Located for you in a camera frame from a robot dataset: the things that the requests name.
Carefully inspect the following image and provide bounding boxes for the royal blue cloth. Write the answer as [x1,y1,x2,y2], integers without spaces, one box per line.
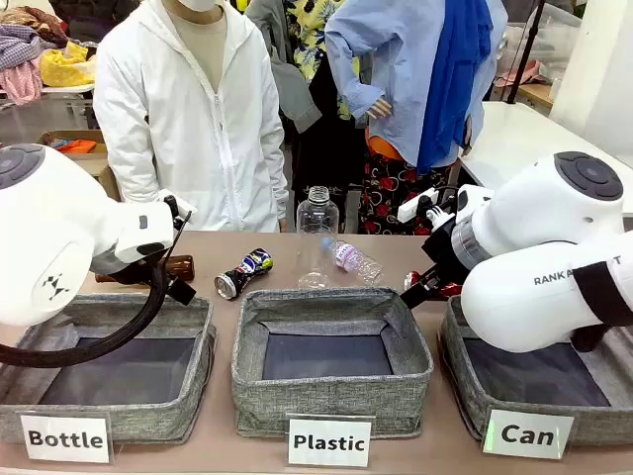
[416,0,495,175]

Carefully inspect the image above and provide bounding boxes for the clear plastic storage box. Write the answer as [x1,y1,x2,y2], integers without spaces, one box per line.
[503,5,584,63]

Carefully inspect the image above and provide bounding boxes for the yellow cloth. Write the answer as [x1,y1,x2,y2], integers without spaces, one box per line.
[39,42,98,88]

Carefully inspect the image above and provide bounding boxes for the orange cloth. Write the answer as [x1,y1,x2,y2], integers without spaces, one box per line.
[51,138,98,153]

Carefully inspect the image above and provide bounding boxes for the black trousers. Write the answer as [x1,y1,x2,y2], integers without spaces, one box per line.
[290,61,368,234]

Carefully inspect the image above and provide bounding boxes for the brown cardboard box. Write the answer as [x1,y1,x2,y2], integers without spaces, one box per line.
[39,129,123,202]

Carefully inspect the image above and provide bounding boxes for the small plastic bottle pink label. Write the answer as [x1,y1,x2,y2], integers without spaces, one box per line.
[319,237,385,287]

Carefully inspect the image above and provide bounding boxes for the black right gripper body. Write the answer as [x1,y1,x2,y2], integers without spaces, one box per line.
[419,216,470,279]

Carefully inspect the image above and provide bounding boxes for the brown patterned cloth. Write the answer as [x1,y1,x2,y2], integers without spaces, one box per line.
[0,6,68,47]

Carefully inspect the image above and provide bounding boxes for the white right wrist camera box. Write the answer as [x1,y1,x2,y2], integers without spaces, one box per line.
[455,184,496,225]

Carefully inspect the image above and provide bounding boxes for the white face mask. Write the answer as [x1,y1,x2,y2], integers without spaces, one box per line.
[175,0,224,13]

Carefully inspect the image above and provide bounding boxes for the grey fabric basket labelled Can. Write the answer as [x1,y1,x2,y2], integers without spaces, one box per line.
[437,295,633,446]

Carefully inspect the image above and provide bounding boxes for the purple plaid cloth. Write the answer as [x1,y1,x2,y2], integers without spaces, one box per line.
[0,24,56,70]

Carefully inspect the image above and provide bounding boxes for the crushed red can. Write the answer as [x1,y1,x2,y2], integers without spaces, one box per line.
[403,270,462,299]

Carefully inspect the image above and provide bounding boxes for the person in white jacket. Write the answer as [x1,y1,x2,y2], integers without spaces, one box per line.
[92,0,289,234]

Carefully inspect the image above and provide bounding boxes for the crushed dark blue can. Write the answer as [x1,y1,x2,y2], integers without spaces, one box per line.
[214,247,274,302]

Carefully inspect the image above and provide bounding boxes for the yellow floral shirt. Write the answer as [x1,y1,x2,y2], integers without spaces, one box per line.
[286,0,362,120]

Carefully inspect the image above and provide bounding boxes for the grey fabric basket labelled Bottle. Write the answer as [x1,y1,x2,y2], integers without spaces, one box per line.
[0,292,218,444]

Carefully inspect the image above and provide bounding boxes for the white bar on gripper mount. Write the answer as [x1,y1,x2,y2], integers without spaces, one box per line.
[397,187,440,224]

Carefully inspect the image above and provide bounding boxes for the grey fabric basket labelled Plastic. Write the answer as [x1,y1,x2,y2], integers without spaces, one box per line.
[230,286,435,439]

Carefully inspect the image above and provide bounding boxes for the black skirt with red flowers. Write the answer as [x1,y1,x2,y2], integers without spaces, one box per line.
[358,147,454,237]

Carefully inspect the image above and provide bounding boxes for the grey hanging jacket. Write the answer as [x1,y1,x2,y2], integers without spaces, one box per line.
[244,0,323,135]

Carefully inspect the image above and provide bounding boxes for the white Plastic label sign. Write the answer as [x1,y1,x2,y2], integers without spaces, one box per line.
[285,414,375,469]

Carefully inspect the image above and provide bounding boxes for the white Can label sign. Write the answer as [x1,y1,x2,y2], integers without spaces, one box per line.
[482,408,576,460]

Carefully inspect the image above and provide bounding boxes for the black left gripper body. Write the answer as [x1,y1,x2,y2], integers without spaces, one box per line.
[162,276,198,307]

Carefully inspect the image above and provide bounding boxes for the pink cloth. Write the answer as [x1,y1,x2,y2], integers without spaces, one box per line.
[0,58,45,106]

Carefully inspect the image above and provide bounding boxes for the brown glass bottle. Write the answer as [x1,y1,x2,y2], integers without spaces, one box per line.
[94,254,196,284]

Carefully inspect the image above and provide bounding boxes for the white Bottle label sign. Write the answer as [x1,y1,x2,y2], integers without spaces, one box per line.
[19,411,114,465]

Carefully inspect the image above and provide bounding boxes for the large clear plastic bottle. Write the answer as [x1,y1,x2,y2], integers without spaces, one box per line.
[295,185,341,291]

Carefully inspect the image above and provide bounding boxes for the mannequin in light blue shirt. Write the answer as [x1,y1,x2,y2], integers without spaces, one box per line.
[324,0,509,174]

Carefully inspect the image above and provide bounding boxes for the black stand pole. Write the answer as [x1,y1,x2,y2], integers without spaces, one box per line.
[506,0,548,105]

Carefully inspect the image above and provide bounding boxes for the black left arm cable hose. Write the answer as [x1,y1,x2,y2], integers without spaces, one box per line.
[0,210,193,368]

